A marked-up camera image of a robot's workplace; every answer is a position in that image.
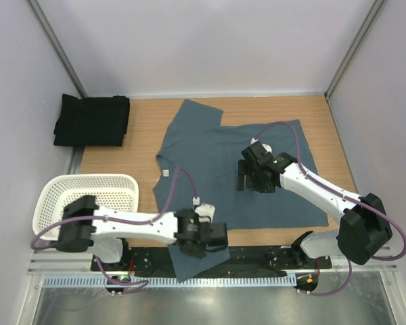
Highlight blue-grey t shirt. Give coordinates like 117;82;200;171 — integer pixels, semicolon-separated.
152;98;329;284

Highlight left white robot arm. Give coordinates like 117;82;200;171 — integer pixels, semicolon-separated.
56;195;228;271

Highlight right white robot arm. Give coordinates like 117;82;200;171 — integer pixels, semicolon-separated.
238;141;392;268

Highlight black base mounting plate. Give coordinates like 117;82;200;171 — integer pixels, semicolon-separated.
102;246;332;272

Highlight white perforated plastic basket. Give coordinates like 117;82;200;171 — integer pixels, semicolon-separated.
32;173;139;234

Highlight folded black t shirt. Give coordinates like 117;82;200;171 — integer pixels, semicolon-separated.
53;94;130;147

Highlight white slotted cable duct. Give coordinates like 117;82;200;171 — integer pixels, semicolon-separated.
42;274;296;288

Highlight right aluminium corner post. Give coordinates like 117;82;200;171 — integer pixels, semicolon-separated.
324;0;388;98

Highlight aluminium corner post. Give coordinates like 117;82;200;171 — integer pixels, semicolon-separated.
26;0;87;98
324;0;388;98

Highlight left aluminium corner post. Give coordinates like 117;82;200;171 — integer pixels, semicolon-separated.
26;0;87;98

